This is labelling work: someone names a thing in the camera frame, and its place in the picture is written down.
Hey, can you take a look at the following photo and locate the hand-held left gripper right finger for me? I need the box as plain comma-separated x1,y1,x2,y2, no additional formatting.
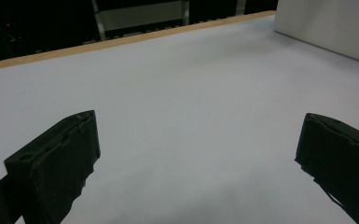
294,112,359,224

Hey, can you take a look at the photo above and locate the white table mat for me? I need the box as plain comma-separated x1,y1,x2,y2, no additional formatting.
0,15,359,224

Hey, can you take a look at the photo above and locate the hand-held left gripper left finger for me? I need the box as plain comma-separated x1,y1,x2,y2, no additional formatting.
4,109,102,224

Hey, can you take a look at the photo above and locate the white metal stand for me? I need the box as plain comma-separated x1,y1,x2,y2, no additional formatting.
91,0,190,41

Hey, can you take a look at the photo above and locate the white plastic bin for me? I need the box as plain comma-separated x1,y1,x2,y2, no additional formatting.
273,0,359,67

